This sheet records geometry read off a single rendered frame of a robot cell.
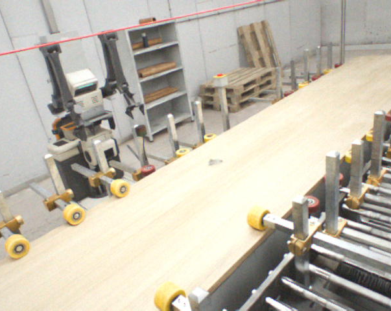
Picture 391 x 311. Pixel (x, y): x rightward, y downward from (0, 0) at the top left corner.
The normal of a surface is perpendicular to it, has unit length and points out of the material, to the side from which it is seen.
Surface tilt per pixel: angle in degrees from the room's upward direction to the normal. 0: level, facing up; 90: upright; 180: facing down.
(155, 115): 90
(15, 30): 90
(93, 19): 90
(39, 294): 0
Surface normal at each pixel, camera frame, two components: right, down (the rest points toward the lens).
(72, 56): 0.71, 0.18
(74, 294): -0.16, -0.90
